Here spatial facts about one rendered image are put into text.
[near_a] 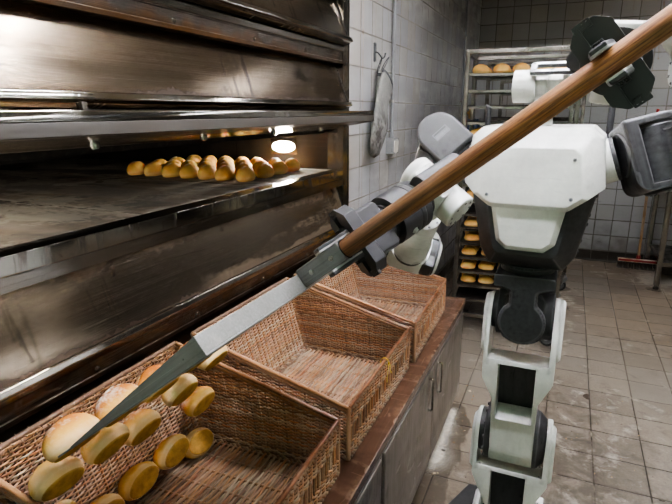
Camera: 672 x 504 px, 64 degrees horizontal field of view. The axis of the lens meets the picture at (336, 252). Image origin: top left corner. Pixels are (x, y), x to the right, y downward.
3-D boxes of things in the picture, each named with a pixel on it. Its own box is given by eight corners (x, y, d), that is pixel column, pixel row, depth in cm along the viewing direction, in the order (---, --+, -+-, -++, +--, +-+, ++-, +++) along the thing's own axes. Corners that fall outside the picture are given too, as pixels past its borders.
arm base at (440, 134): (412, 172, 135) (434, 134, 136) (459, 192, 131) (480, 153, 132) (405, 147, 121) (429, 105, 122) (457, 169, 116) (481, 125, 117)
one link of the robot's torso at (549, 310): (495, 320, 136) (499, 276, 133) (552, 329, 131) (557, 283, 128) (488, 340, 125) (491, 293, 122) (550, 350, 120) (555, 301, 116)
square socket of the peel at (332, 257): (356, 254, 84) (344, 237, 84) (347, 260, 81) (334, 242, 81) (315, 282, 88) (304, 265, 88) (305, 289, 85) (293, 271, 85)
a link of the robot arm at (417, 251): (394, 230, 102) (378, 277, 118) (446, 245, 101) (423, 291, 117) (406, 188, 107) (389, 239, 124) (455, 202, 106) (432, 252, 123)
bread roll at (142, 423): (159, 432, 116) (140, 418, 117) (168, 409, 113) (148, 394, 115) (125, 457, 107) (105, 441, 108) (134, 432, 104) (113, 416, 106)
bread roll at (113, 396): (139, 407, 102) (121, 385, 102) (155, 391, 98) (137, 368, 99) (96, 437, 93) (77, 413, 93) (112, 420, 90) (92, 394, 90)
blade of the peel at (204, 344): (369, 247, 111) (361, 236, 111) (207, 356, 62) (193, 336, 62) (256, 324, 128) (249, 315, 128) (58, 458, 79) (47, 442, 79)
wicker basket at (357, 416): (192, 421, 152) (185, 331, 145) (286, 344, 202) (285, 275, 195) (351, 465, 133) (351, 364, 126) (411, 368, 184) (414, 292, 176)
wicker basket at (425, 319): (291, 343, 204) (289, 273, 196) (344, 297, 254) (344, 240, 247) (416, 365, 186) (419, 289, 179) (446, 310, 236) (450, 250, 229)
